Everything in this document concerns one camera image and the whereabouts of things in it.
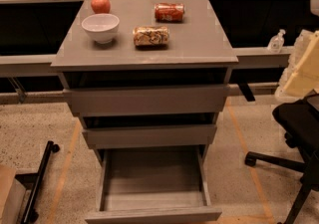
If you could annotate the grey drawer cabinet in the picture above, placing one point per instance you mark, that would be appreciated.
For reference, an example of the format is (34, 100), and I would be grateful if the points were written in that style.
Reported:
(161, 81)

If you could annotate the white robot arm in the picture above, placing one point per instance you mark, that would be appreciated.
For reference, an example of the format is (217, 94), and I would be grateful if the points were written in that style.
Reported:
(301, 77)

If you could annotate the white ceramic bowl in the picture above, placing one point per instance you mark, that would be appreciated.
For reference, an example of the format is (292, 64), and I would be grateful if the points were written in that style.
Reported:
(102, 28)

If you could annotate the black office chair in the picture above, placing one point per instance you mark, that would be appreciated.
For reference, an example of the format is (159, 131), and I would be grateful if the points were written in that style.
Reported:
(301, 123)

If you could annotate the orange patterned can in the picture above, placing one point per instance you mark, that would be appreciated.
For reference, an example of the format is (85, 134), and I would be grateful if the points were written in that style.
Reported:
(151, 36)

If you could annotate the clear sanitizer bottle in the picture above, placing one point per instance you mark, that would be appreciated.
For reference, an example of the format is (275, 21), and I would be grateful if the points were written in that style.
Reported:
(276, 42)

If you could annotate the grey open bottom drawer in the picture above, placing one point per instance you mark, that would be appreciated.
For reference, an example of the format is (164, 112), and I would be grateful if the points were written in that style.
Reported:
(154, 185)

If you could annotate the grey middle drawer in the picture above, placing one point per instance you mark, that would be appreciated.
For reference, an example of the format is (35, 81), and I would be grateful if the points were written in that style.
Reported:
(149, 136)

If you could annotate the grey top drawer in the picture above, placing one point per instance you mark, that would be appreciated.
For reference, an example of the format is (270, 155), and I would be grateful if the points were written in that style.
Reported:
(146, 100)

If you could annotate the red soda can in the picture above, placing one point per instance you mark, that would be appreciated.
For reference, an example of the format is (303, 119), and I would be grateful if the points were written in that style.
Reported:
(169, 12)

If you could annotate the black rolling stand base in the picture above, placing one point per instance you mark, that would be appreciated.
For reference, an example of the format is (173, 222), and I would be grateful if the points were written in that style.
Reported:
(32, 182)

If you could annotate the red apple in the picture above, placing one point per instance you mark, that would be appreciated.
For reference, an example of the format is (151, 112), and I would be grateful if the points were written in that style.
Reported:
(101, 6)

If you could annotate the cardboard box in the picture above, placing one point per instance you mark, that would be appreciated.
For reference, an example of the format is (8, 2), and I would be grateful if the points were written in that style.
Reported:
(11, 195)

